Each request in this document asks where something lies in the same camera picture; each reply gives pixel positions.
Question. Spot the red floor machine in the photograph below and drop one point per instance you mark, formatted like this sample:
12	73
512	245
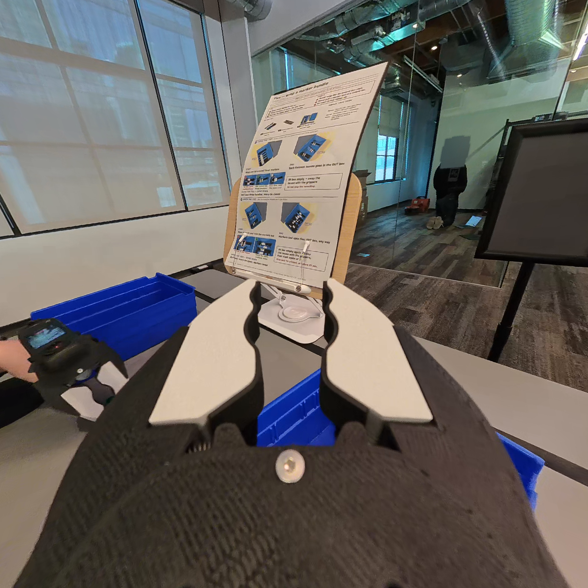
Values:
417	206

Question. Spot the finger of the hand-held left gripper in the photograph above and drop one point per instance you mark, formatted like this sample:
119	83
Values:
82	404

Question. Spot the blue plastic bin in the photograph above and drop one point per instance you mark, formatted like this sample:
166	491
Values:
115	312
294	413

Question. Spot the metal ceiling duct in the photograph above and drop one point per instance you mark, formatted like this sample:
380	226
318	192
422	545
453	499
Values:
514	36

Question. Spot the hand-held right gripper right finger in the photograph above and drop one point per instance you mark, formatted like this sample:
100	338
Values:
376	358

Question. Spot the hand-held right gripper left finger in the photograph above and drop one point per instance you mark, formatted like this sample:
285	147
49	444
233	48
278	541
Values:
206	358

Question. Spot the large window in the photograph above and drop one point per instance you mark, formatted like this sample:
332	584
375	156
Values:
92	138

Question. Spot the black quilted wrist rest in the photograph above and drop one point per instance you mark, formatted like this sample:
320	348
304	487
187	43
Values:
18	404

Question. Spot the black sign board stand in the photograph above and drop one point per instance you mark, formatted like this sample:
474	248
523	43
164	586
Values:
542	193

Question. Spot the printed instruction sheet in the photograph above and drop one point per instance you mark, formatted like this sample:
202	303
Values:
303	160

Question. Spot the cardboard box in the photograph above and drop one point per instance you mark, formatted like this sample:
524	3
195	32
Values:
363	202

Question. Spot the wooden document stand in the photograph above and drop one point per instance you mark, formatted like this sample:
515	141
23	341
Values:
349	220

